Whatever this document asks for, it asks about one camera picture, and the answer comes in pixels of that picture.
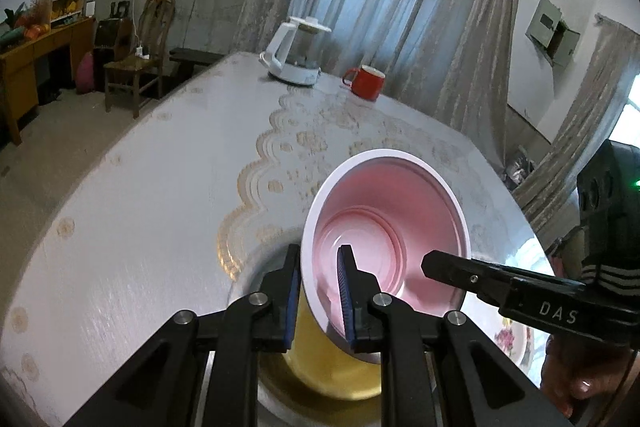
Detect black bench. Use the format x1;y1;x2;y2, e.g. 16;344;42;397
169;48;226;80

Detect orange artificial flowers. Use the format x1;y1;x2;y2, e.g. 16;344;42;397
0;0;51;44

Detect wall electrical box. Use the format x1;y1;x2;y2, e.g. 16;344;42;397
525;0;582;68

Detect white floral plate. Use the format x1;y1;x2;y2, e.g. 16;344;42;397
430;297;535;378

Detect black cabinet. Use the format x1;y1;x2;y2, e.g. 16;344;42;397
93;18;133;80

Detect pink bag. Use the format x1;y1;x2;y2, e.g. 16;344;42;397
75;51;96;94

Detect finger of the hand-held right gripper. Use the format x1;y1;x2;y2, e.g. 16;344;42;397
421;249;588;309

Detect white electric kettle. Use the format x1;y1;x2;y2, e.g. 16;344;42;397
259;16;332;87

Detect red mug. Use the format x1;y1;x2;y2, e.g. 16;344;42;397
342;64;386;102

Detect wooden chair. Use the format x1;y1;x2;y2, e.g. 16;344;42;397
103;0;177;119

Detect yellow plastic bowl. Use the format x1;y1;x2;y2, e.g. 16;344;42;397
257;297;383;400

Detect floral lace tablecloth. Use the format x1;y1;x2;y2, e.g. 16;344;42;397
0;52;556;427

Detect person's right hand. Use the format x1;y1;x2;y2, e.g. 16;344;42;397
539;334;638;420

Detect beige window curtain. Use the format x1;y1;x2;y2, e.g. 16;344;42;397
512;13;640;248
232;0;538;138

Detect wooden desk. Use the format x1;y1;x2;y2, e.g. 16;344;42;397
0;16;96;145

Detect stainless steel basin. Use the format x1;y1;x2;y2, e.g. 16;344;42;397
207;243;451;427

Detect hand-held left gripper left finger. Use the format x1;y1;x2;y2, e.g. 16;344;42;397
65;243;303;427

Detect red plastic bowl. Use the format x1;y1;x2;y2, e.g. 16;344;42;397
301;150;473;365

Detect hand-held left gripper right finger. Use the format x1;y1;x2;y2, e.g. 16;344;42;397
337;244;573;427

